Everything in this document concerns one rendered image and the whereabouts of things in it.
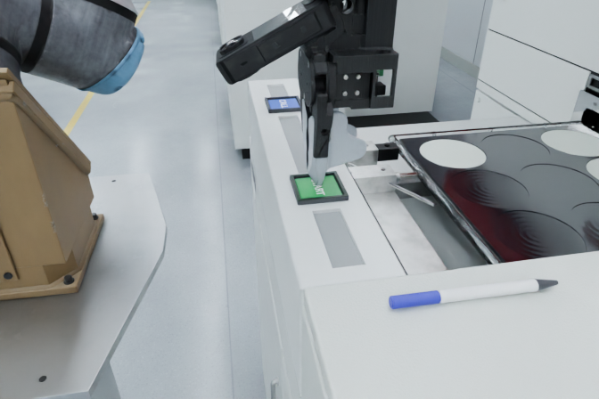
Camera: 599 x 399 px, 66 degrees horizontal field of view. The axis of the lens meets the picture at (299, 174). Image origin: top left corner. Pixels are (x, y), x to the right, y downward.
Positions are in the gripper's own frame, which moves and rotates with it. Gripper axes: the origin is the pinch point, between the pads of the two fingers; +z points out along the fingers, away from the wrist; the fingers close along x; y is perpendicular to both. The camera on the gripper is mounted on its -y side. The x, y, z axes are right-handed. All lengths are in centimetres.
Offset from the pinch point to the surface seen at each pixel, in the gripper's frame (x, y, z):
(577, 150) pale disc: 13.9, 46.0, 8.1
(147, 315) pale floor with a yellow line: 80, -41, 98
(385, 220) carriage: 3.7, 10.7, 10.1
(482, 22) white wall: 314, 207, 53
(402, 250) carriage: -2.6, 10.6, 10.1
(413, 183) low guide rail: 17.0, 20.4, 13.2
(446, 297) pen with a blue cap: -19.2, 6.6, 0.8
